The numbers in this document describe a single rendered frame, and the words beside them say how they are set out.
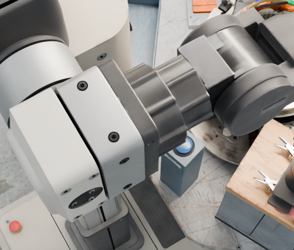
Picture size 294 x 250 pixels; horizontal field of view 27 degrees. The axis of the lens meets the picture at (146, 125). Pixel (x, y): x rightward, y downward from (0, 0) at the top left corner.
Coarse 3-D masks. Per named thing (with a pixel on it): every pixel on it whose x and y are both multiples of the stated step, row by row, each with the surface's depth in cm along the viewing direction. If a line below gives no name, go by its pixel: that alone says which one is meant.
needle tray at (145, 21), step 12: (132, 0) 152; (144, 0) 151; (156, 0) 151; (132, 12) 152; (144, 12) 152; (156, 12) 152; (132, 24) 151; (144, 24) 151; (156, 24) 151; (132, 36) 149; (144, 36) 149; (156, 36) 145; (132, 48) 148; (144, 48) 148; (156, 48) 147; (132, 60) 147; (144, 60) 147
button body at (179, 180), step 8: (192, 136) 139; (200, 144) 138; (168, 152) 138; (200, 152) 139; (168, 160) 142; (176, 160) 137; (184, 160) 137; (192, 160) 138; (200, 160) 146; (168, 168) 147; (176, 168) 142; (184, 168) 137; (192, 168) 145; (160, 176) 158; (168, 176) 153; (176, 176) 147; (184, 176) 144; (192, 176) 153; (168, 184) 158; (176, 184) 152; (184, 184) 151; (176, 192) 159
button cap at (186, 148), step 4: (188, 140) 137; (184, 144) 137; (188, 144) 137; (192, 144) 137; (176, 148) 137; (180, 148) 137; (184, 148) 137; (188, 148) 137; (180, 152) 137; (184, 152) 137; (188, 152) 137
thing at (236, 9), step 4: (240, 0) 144; (244, 0) 144; (248, 0) 144; (252, 0) 144; (236, 4) 144; (240, 4) 144; (244, 4) 144; (248, 4) 144; (236, 8) 143; (240, 8) 143
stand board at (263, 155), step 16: (272, 128) 136; (288, 128) 136; (256, 144) 135; (272, 144) 135; (256, 160) 133; (272, 160) 133; (288, 160) 133; (240, 176) 132; (256, 176) 132; (272, 176) 132; (240, 192) 131; (256, 192) 131; (256, 208) 132; (272, 208) 130; (288, 224) 128
